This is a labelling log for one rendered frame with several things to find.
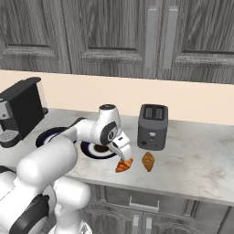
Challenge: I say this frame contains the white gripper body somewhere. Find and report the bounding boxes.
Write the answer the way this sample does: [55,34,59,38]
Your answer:
[112,142,133,162]

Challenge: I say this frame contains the orange-brown croissant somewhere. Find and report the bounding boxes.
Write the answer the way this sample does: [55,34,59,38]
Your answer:
[141,151,155,173]
[114,156,134,174]

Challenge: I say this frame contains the dark blue white plate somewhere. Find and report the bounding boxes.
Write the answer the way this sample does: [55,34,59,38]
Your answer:
[35,126,78,149]
[80,140,119,160]

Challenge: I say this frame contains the dark grey toaster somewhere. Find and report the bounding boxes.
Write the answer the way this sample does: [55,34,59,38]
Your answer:
[136,103,169,152]

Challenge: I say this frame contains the grey wood drawer front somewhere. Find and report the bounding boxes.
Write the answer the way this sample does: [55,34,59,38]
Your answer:
[103,185,191,215]

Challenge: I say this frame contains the grey wood base cupboard door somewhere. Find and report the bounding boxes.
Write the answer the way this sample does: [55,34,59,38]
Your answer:
[143,209,199,234]
[83,199,144,234]

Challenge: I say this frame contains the black coffee machine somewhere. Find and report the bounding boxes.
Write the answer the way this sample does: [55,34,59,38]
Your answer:
[0,76,49,150]

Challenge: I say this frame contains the grey drawer handle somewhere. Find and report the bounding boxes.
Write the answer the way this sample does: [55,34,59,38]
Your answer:
[128,196,161,214]

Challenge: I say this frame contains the grey base cupboard handle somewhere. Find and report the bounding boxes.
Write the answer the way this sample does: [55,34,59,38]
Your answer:
[131,214,141,234]
[144,216,154,234]

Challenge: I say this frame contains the grey wall cupboard handle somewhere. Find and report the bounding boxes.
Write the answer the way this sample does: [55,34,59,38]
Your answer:
[162,5,179,70]
[144,5,160,70]

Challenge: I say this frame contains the grey wood wall cupboard door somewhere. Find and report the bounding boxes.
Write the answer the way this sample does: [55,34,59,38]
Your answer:
[156,0,234,85]
[0,0,73,75]
[60,0,162,80]

